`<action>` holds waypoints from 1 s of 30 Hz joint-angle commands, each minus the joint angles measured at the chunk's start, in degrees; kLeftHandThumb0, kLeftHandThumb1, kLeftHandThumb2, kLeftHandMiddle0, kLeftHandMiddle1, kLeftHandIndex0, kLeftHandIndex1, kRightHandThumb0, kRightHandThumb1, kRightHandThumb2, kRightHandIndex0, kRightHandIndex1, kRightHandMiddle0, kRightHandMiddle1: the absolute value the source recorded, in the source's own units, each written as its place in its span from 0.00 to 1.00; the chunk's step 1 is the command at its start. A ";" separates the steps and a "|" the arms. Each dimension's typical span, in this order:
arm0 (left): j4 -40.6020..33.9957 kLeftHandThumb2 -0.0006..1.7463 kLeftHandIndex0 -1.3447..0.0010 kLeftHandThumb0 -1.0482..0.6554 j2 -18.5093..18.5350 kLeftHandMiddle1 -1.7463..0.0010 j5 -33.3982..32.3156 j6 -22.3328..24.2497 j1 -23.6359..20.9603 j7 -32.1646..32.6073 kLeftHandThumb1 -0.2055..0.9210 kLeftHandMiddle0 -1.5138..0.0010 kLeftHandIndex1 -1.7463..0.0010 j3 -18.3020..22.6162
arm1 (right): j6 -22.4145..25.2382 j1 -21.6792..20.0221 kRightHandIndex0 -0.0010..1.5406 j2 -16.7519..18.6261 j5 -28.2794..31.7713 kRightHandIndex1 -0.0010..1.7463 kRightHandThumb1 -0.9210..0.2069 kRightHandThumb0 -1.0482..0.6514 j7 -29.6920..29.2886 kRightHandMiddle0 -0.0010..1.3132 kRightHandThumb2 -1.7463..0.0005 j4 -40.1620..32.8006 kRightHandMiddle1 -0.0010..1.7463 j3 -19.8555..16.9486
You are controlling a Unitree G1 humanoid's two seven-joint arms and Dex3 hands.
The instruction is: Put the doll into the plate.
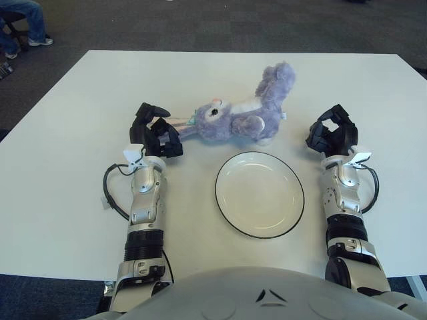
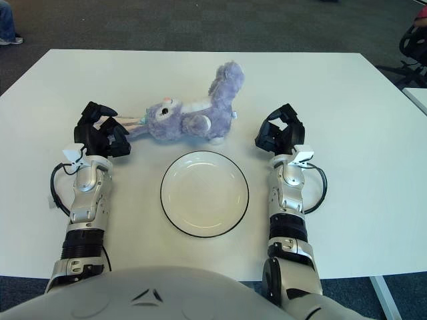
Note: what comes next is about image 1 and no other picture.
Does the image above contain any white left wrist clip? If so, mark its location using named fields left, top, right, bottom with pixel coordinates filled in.
left=122, top=144, right=149, bottom=167

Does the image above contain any white plate with black rim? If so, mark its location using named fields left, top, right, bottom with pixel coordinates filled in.
left=214, top=151, right=306, bottom=239

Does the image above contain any person in blue jeans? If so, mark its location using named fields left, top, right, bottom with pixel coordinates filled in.
left=0, top=0, right=54, bottom=59

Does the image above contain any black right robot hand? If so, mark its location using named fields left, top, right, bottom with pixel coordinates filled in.
left=304, top=103, right=360, bottom=156

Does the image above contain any grey robot torso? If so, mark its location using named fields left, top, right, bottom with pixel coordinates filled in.
left=83, top=266, right=411, bottom=320

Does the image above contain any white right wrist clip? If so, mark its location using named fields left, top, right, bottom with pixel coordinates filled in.
left=346, top=151, right=372, bottom=167

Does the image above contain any striped object on floor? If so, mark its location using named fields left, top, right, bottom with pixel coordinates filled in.
left=0, top=61, right=14, bottom=81

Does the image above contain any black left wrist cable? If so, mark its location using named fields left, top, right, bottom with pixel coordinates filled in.
left=103, top=146, right=148, bottom=221

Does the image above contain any purple plush bunny doll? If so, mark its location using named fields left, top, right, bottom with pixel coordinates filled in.
left=168, top=61, right=297, bottom=147

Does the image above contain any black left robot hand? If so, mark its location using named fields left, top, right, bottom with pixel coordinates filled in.
left=128, top=102, right=184, bottom=159

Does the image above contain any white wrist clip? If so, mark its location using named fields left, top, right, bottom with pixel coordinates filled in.
left=122, top=144, right=149, bottom=167
left=346, top=151, right=372, bottom=167

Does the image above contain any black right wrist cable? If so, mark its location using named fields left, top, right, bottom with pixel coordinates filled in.
left=361, top=164, right=382, bottom=214

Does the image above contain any white table leg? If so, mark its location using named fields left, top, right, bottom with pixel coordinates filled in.
left=405, top=275, right=427, bottom=301

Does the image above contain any black chair under person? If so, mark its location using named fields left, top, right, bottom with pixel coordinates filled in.
left=0, top=9, right=31, bottom=51

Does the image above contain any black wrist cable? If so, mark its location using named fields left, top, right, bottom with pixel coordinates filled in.
left=103, top=146, right=148, bottom=221
left=361, top=164, right=382, bottom=214

